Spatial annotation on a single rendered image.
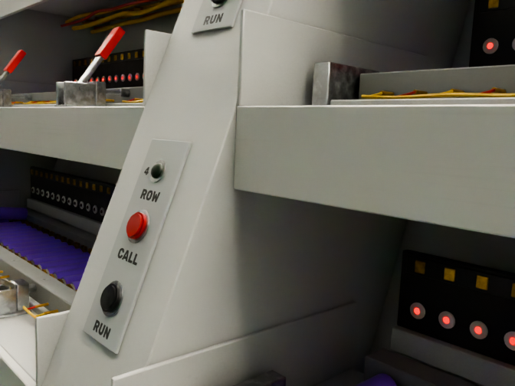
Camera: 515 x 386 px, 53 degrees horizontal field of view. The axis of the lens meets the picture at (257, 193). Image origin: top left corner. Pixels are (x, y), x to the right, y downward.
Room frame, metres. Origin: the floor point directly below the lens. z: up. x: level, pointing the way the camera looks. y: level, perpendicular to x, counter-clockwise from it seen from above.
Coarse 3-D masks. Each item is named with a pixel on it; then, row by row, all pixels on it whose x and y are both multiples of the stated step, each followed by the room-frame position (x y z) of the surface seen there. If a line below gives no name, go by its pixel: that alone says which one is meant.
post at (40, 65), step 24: (0, 24) 0.80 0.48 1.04; (24, 24) 0.83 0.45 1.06; (48, 24) 0.85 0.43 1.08; (0, 48) 0.81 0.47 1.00; (24, 48) 0.84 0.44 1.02; (48, 48) 0.86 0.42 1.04; (72, 48) 0.88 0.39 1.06; (96, 48) 0.91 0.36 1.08; (0, 72) 0.82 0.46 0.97; (24, 72) 0.84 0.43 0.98; (48, 72) 0.87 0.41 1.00; (72, 72) 0.89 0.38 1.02; (0, 168) 0.86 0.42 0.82; (24, 168) 0.88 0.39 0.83; (48, 168) 0.91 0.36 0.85; (24, 192) 0.89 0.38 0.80
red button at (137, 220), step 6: (132, 216) 0.30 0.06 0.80; (138, 216) 0.30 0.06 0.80; (144, 216) 0.30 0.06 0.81; (132, 222) 0.30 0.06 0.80; (138, 222) 0.30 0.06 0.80; (144, 222) 0.29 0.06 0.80; (126, 228) 0.30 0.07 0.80; (132, 228) 0.30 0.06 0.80; (138, 228) 0.29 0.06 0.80; (144, 228) 0.29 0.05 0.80; (132, 234) 0.30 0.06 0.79; (138, 234) 0.29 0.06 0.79
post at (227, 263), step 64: (192, 0) 0.33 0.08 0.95; (256, 0) 0.28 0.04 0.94; (320, 0) 0.29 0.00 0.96; (384, 0) 0.33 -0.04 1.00; (448, 0) 0.38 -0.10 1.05; (192, 64) 0.31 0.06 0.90; (448, 64) 0.40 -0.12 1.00; (192, 128) 0.29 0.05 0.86; (128, 192) 0.32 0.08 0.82; (192, 192) 0.28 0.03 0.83; (192, 256) 0.27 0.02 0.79; (256, 256) 0.30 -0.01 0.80; (320, 256) 0.34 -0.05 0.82; (384, 256) 0.39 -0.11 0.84; (192, 320) 0.28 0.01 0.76; (256, 320) 0.31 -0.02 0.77; (64, 384) 0.32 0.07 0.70
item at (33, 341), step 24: (0, 192) 0.87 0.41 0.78; (72, 216) 0.74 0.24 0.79; (0, 336) 0.42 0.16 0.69; (24, 336) 0.42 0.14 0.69; (48, 336) 0.33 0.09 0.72; (0, 360) 0.39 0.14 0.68; (24, 360) 0.38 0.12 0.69; (48, 360) 0.34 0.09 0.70; (0, 384) 0.40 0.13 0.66; (24, 384) 0.35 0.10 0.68
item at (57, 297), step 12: (0, 252) 0.58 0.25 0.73; (0, 264) 0.56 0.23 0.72; (12, 264) 0.53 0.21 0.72; (24, 264) 0.53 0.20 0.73; (0, 276) 0.53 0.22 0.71; (12, 276) 0.53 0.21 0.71; (24, 276) 0.50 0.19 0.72; (36, 276) 0.50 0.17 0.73; (48, 276) 0.50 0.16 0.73; (48, 288) 0.46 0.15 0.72; (60, 288) 0.47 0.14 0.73; (36, 300) 0.49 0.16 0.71; (48, 300) 0.46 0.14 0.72; (60, 300) 0.44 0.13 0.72; (72, 300) 0.44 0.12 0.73; (48, 312) 0.44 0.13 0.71
